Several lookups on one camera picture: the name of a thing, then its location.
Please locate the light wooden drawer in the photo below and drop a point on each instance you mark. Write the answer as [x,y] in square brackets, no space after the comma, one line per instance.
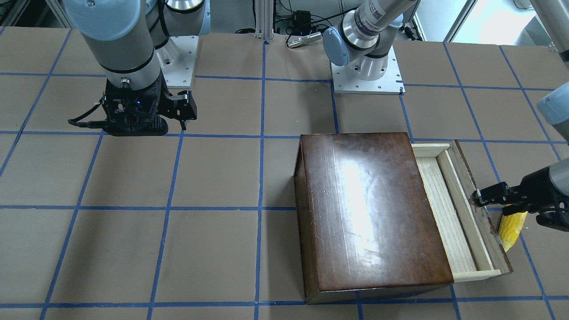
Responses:
[471,242]

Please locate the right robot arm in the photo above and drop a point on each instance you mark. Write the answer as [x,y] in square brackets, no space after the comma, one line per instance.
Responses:
[147,77]

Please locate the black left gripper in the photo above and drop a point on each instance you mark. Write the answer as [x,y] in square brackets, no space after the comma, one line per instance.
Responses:
[536,186]

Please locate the black power adapter box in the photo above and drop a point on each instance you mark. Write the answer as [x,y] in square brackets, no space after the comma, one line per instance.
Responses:
[301,17]

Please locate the yellow corn cob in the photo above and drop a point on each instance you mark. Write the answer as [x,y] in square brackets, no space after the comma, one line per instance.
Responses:
[510,229]

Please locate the aluminium frame post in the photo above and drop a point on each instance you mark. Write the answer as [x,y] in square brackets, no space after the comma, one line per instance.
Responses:
[264,20]

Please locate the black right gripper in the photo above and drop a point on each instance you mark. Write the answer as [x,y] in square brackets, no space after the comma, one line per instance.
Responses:
[181,106]

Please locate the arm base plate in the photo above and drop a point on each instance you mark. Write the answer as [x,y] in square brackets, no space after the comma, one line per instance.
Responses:
[368,75]
[177,59]

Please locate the dark wooden drawer cabinet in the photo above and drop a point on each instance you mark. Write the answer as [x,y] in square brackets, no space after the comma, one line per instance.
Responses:
[364,219]

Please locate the silver metal cylinder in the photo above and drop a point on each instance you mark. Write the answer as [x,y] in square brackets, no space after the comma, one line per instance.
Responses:
[304,40]

